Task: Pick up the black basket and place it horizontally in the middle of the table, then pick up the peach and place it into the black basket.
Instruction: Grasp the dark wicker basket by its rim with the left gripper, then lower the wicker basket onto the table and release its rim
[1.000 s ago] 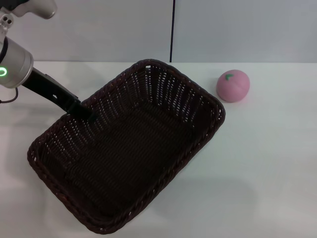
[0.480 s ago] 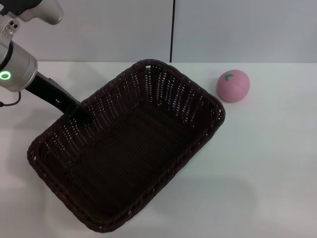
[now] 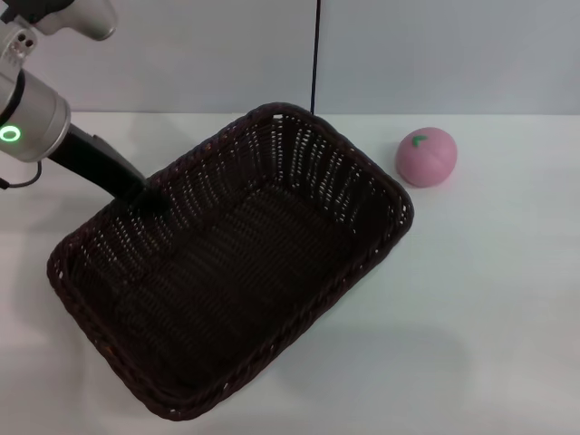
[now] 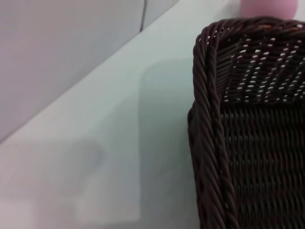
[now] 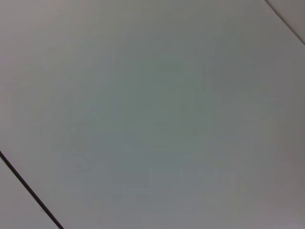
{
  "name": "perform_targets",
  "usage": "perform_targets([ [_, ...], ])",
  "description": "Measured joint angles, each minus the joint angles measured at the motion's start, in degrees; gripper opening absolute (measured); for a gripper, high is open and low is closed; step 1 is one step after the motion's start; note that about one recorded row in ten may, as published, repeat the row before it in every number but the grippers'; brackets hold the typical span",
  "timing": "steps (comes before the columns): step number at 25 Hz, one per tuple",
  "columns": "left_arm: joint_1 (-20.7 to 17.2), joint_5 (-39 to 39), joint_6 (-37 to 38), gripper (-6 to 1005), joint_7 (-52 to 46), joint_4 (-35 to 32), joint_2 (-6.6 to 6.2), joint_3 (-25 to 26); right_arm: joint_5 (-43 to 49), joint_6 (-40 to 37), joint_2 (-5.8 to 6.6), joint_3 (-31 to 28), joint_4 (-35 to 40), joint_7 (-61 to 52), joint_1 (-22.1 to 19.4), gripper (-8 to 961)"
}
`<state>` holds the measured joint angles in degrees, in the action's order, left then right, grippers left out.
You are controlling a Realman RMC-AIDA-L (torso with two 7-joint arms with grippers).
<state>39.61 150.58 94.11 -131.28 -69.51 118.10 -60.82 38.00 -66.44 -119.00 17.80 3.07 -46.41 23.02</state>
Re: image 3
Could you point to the pink toy peach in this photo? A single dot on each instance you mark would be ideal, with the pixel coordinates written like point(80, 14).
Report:
point(426, 158)

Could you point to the dark brown wicker basket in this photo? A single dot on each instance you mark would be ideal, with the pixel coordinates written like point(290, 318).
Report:
point(235, 290)

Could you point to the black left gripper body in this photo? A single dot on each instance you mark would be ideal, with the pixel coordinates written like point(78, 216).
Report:
point(95, 158)

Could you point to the black vertical wall strip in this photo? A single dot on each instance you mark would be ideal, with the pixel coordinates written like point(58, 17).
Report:
point(315, 54)

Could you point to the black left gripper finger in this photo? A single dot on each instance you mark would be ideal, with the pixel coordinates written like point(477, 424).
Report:
point(154, 201)

